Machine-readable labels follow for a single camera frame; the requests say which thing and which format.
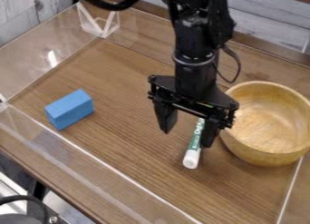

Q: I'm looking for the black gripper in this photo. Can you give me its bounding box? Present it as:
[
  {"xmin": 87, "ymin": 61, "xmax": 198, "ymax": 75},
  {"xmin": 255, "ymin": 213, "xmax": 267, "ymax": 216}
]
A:
[{"xmin": 148, "ymin": 60, "xmax": 239, "ymax": 148}]

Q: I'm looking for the blue foam block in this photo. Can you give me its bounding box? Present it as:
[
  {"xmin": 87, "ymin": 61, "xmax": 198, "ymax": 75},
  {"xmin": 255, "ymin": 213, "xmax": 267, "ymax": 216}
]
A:
[{"xmin": 45, "ymin": 89, "xmax": 95, "ymax": 131}]

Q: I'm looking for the black cable loop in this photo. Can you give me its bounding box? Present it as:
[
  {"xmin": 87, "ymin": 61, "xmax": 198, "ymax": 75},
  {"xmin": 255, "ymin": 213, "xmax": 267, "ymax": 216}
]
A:
[{"xmin": 0, "ymin": 194, "xmax": 44, "ymax": 224}]

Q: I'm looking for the black metal bracket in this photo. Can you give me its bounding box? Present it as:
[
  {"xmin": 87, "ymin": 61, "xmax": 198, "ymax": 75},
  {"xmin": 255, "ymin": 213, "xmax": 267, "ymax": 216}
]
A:
[{"xmin": 27, "ymin": 200, "xmax": 71, "ymax": 224}]

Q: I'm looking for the clear acrylic tray wall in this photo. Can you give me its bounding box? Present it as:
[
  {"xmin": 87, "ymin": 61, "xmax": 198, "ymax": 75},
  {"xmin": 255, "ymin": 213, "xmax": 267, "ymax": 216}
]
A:
[{"xmin": 0, "ymin": 3, "xmax": 310, "ymax": 224}]

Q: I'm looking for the brown wooden bowl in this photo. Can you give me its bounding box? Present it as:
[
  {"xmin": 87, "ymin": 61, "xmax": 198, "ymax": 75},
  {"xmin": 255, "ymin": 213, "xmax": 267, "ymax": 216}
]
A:
[{"xmin": 220, "ymin": 81, "xmax": 310, "ymax": 167}]

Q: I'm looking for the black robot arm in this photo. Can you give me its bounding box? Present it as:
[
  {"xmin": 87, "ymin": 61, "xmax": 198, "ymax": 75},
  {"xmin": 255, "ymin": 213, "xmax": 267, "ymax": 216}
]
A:
[{"xmin": 85, "ymin": 0, "xmax": 239, "ymax": 148}]

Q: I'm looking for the green white dry-erase marker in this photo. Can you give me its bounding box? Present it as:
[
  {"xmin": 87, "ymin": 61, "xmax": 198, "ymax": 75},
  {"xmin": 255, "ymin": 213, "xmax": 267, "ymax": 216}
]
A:
[{"xmin": 183, "ymin": 118, "xmax": 204, "ymax": 170}]

